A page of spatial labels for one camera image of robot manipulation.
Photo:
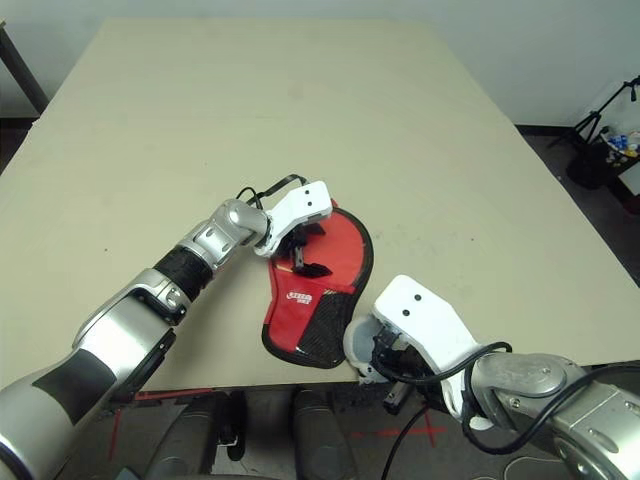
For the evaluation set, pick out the red and black paddle case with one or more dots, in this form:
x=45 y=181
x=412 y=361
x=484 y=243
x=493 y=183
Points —
x=325 y=305

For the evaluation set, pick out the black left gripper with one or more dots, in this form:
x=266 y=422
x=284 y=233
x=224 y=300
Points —
x=297 y=252

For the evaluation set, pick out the grey robot leg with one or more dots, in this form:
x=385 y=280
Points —
x=322 y=445
x=190 y=445

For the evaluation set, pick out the white panel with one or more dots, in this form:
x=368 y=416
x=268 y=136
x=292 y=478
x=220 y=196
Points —
x=632 y=182

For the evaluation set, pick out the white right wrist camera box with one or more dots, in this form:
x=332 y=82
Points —
x=425 y=320

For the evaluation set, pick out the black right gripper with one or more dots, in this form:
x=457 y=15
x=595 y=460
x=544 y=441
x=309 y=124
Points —
x=400 y=365

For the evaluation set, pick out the black bin with clutter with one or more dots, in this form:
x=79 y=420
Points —
x=592 y=167

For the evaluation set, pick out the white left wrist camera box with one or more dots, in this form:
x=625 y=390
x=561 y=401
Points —
x=300 y=210

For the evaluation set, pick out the black tripod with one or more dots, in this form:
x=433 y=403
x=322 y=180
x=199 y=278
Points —
x=592 y=120

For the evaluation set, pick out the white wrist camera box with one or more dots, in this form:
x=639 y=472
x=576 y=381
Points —
x=300 y=210
x=425 y=320

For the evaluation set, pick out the grey right robot leg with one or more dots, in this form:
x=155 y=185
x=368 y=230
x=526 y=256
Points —
x=322 y=445

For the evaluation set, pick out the grey left robot leg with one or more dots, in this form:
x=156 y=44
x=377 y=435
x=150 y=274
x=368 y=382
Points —
x=190 y=445

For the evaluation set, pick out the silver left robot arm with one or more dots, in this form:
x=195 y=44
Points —
x=125 y=325

